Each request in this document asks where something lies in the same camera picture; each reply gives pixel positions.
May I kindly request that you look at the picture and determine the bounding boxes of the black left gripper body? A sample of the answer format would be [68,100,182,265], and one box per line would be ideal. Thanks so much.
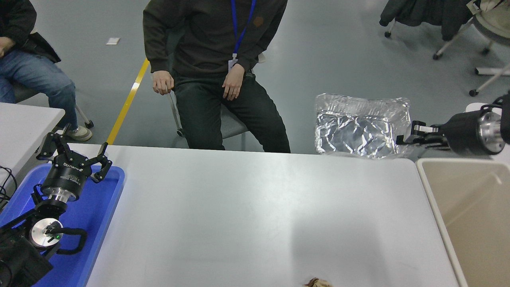
[41,153,93,198]

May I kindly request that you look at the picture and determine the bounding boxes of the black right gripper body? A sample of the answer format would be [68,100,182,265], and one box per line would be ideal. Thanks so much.
[440,112,485,157]

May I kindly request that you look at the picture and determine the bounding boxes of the silver foil tray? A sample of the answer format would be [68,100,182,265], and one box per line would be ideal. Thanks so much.
[314,93,412,160]

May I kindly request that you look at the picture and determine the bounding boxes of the person's right hand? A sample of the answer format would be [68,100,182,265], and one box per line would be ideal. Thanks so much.
[152,71,175,95]

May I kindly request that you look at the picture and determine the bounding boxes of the person's hand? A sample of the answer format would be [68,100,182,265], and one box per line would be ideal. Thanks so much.
[0,37,15,58]

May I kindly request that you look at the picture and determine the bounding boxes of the person's left hand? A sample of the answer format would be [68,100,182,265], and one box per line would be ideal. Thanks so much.
[222,64,245,101]

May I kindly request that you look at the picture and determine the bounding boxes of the white side table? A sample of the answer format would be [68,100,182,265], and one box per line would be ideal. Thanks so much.
[0,103,65,188]

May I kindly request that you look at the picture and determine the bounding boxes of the blue plastic tray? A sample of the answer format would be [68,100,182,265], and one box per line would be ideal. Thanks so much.
[0,163,126,287]

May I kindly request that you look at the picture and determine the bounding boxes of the yellow floor tape line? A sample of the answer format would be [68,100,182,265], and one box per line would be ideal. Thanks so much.
[106,59,151,145]

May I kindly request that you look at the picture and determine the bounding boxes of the large pale plastic bin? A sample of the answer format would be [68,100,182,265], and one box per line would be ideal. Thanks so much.
[416,158,510,287]

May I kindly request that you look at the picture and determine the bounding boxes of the person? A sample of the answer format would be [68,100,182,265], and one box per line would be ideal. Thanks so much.
[0,0,93,142]
[143,0,291,153]

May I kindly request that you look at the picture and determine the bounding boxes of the dark jacket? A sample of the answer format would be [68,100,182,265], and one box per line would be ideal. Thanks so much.
[379,0,484,42]

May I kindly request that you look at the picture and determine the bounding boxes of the black cables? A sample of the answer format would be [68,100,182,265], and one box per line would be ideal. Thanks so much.
[0,165,18,210]

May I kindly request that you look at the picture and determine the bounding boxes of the blue lanyard with badge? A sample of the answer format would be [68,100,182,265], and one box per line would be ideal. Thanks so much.
[228,0,257,72]

